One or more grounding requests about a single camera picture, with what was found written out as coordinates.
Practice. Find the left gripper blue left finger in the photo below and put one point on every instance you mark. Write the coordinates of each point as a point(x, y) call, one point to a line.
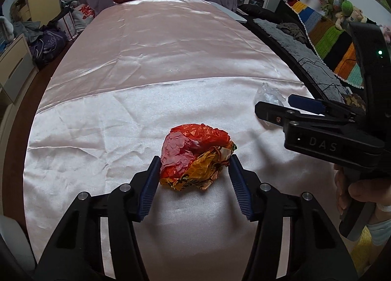
point(150, 183)

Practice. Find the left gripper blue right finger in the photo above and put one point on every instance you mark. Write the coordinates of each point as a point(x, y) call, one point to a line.
point(242, 193)

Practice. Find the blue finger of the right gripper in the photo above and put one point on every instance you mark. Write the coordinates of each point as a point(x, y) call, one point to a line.
point(306, 104)

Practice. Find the red orange wrapper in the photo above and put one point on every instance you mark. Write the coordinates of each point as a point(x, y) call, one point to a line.
point(194, 155)

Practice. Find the clear plastic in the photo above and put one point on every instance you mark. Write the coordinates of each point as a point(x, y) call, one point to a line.
point(268, 94)

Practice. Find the white round trash can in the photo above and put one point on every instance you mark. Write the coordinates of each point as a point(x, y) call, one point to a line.
point(18, 244)

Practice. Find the person's right hand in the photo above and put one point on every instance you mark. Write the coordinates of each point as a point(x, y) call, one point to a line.
point(376, 191)

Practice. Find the striped crochet blanket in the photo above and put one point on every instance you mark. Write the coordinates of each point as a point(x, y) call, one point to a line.
point(335, 47)

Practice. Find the grey sofa throw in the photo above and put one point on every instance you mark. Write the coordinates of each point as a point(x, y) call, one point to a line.
point(291, 40)

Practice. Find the black sofa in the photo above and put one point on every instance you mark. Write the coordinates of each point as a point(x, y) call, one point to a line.
point(284, 13)

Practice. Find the pink satin table cloth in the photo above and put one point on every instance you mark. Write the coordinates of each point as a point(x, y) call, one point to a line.
point(138, 70)

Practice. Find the yellow fluffy rug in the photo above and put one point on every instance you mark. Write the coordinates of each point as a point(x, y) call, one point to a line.
point(365, 252)

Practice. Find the purple bag on floor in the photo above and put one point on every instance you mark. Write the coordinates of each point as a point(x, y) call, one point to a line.
point(47, 47)

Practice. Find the red white shopping bag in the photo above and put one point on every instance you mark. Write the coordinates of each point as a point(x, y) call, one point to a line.
point(82, 16)

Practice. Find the wooden tv cabinet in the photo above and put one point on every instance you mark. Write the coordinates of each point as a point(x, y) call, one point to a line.
point(17, 73)

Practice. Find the cardboard box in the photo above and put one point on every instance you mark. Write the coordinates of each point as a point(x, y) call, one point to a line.
point(19, 11)

